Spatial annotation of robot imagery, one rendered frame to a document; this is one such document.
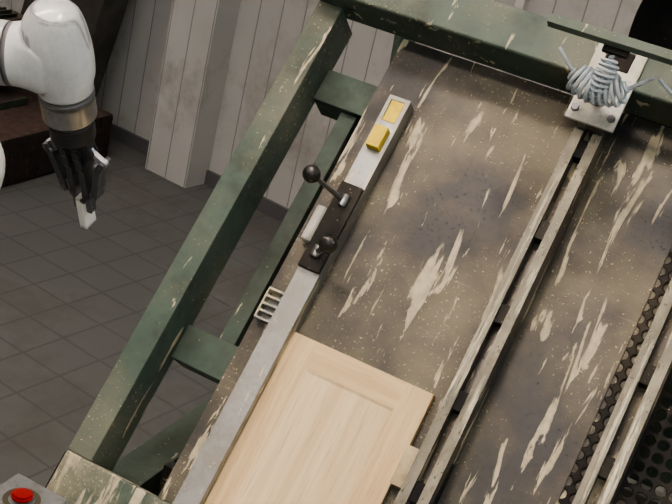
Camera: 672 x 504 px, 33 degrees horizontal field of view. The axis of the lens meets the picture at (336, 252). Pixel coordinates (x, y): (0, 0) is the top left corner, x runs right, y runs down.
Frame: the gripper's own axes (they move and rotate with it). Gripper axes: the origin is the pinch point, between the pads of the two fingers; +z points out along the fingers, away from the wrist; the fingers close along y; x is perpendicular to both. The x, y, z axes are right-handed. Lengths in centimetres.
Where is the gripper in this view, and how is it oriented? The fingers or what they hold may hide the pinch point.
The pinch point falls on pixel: (85, 208)
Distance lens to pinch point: 206.8
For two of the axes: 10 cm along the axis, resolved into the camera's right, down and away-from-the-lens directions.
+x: -4.6, 6.1, -6.4
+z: -0.3, 7.1, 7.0
